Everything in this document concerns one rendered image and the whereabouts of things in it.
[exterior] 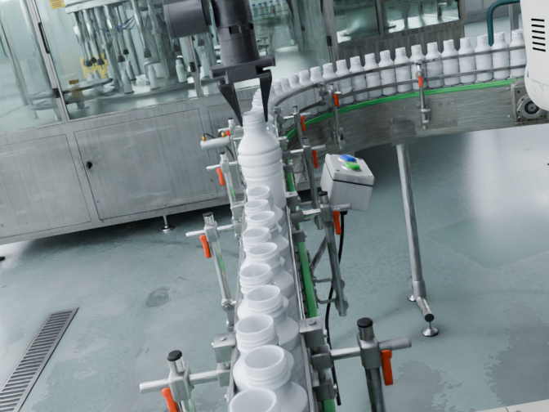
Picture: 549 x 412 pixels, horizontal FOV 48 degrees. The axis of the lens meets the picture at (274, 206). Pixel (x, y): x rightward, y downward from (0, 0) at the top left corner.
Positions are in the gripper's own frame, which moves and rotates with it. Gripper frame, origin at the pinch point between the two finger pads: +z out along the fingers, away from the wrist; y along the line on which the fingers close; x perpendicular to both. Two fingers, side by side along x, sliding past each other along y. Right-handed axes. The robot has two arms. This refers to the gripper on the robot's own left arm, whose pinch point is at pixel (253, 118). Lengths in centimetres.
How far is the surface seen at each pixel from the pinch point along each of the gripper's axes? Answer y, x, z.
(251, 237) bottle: -2.0, -25.2, 10.1
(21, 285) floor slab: -180, 262, 128
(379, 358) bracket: 10.1, -42.3, 19.3
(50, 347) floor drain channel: -131, 174, 128
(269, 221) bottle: 0.3, -19.2, 10.5
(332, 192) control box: 11.4, 11.4, 18.6
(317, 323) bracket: 4.4, -40.8, 14.8
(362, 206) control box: 16.4, 11.3, 22.3
